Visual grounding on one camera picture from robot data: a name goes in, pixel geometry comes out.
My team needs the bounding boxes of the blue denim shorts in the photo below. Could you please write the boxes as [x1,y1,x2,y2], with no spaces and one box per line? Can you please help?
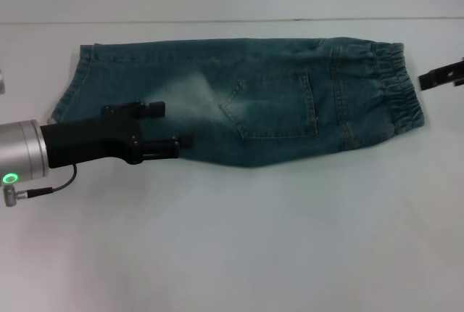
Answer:
[49,38,426,171]

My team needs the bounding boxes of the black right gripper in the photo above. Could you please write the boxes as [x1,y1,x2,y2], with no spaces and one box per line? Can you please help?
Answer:
[418,56,464,91]

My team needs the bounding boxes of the left arm cable with plug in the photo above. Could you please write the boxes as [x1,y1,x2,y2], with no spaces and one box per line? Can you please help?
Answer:
[2,163,78,208]

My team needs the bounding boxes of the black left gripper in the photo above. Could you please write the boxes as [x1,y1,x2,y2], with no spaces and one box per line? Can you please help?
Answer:
[39,100,195,170]

